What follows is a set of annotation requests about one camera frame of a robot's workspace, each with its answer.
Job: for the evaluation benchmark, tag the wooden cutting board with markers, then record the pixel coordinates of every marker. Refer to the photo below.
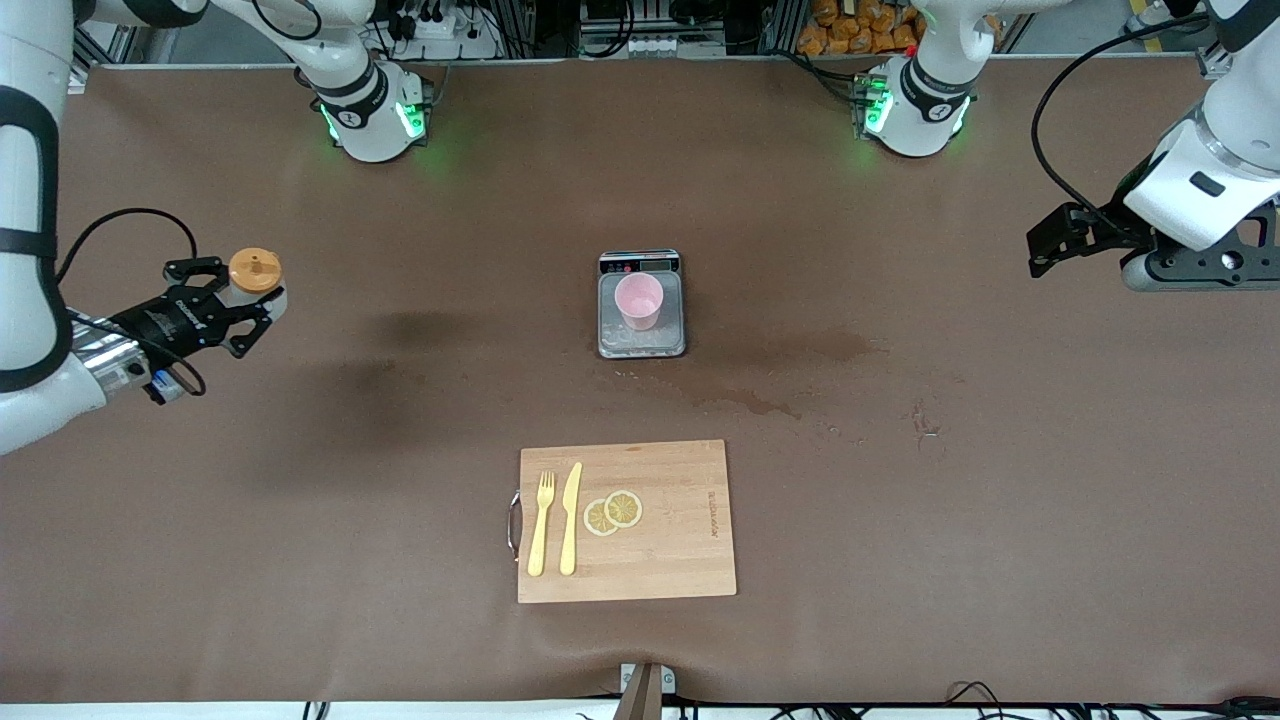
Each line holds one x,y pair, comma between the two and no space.
660,560

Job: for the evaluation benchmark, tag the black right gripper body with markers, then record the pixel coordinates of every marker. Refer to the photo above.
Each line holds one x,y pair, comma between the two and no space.
167,323

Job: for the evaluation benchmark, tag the orange snack packets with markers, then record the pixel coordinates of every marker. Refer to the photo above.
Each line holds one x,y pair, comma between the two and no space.
850,25

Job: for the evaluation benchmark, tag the white power strip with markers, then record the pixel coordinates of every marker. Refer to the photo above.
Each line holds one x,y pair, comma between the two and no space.
440,30

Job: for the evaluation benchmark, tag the yellow plastic fork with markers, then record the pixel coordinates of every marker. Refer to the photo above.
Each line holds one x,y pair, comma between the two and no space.
540,530

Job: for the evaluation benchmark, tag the yellow plastic knife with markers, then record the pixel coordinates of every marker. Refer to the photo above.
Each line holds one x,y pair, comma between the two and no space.
570,520

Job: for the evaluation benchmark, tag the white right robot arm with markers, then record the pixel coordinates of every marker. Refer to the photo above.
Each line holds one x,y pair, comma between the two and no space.
360,110

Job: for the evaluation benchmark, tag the aluminium frame profile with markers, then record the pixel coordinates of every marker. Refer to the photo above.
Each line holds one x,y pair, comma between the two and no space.
1210,62

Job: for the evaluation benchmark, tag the clear sauce bottle orange cap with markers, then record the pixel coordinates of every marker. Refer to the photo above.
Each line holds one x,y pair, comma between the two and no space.
255,270

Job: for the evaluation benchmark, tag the pink plastic cup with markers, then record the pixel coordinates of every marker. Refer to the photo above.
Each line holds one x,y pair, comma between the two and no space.
638,300

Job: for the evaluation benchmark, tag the metal table edge bracket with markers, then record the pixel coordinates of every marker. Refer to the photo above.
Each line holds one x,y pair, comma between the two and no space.
645,685

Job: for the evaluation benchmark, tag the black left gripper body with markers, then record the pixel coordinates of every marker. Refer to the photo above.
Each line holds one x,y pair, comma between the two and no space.
1108,233

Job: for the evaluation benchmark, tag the white electronics box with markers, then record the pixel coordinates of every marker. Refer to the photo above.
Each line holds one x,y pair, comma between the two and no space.
650,44

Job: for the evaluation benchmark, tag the lemon slice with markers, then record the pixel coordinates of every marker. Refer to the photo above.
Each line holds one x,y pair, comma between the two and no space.
625,508
596,520

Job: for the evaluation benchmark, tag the silver digital kitchen scale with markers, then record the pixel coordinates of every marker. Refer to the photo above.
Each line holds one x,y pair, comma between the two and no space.
640,345

